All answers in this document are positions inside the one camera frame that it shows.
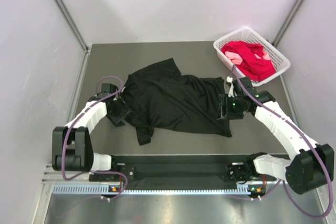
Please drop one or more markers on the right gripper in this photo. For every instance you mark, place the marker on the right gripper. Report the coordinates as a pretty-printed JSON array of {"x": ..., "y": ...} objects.
[{"x": 225, "y": 111}]

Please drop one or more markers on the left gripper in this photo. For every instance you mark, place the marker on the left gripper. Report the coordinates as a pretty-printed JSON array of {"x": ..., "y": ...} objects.
[{"x": 125, "y": 111}]

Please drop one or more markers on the black t shirt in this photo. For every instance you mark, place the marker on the black t shirt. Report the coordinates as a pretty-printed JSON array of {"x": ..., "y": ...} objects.
[{"x": 159, "y": 96}]

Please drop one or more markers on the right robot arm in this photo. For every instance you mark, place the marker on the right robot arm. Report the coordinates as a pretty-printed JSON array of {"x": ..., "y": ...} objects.
[{"x": 309, "y": 166}]

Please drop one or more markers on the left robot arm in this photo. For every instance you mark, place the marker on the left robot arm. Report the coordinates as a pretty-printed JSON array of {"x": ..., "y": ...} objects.
[{"x": 71, "y": 144}]

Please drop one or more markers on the pink t shirt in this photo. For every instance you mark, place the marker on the pink t shirt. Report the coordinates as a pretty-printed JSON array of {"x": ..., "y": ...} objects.
[{"x": 234, "y": 57}]

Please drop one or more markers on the red t shirt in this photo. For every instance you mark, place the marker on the red t shirt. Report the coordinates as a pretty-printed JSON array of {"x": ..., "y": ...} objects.
[{"x": 256, "y": 62}]

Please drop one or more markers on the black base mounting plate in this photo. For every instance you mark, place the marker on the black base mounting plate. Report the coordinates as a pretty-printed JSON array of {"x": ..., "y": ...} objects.
[{"x": 211, "y": 171}]

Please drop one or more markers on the white plastic basket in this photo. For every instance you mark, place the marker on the white plastic basket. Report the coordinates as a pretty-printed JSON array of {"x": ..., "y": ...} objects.
[{"x": 279, "y": 61}]

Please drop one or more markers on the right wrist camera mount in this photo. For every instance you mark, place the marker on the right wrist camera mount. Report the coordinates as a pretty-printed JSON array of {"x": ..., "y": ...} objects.
[{"x": 229, "y": 82}]

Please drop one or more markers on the slotted cable duct rail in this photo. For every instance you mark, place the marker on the slotted cable duct rail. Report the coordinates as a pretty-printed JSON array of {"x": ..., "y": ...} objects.
[{"x": 106, "y": 189}]

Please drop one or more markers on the right aluminium frame post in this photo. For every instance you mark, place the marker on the right aluminium frame post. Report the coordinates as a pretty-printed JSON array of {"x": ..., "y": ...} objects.
[{"x": 287, "y": 22}]

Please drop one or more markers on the aluminium frame post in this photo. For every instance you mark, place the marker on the aluminium frame post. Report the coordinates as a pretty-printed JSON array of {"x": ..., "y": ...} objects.
[
  {"x": 70, "y": 22},
  {"x": 287, "y": 22}
]

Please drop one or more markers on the left aluminium frame post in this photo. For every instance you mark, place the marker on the left aluminium frame post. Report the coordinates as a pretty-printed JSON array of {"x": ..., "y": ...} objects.
[{"x": 70, "y": 22}]

